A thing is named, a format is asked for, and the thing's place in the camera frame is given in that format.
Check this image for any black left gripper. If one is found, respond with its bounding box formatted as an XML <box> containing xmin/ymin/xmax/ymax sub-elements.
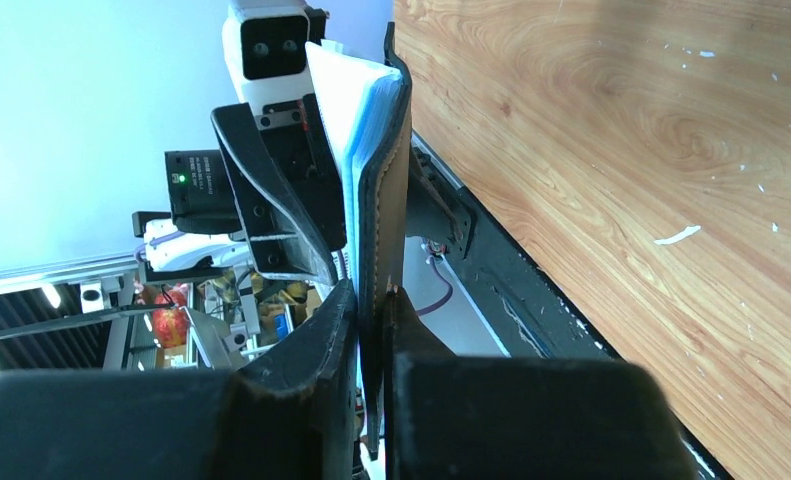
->
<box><xmin>211</xmin><ymin>94</ymin><xmax>346</xmax><ymax>286</ymax></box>

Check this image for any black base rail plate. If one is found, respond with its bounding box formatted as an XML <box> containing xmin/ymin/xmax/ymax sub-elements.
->
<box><xmin>408</xmin><ymin>136</ymin><xmax>727</xmax><ymax>479</ymax></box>

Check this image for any black card holder with sleeves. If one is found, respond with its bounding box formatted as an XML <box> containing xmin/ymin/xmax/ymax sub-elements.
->
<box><xmin>305</xmin><ymin>23</ymin><xmax>412</xmax><ymax>459</ymax></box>

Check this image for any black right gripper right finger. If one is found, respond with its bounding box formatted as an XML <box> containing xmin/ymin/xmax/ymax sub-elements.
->
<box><xmin>381</xmin><ymin>289</ymin><xmax>697</xmax><ymax>479</ymax></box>

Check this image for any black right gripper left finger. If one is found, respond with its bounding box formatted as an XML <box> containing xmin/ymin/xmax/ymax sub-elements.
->
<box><xmin>0</xmin><ymin>280</ymin><xmax>357</xmax><ymax>479</ymax></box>

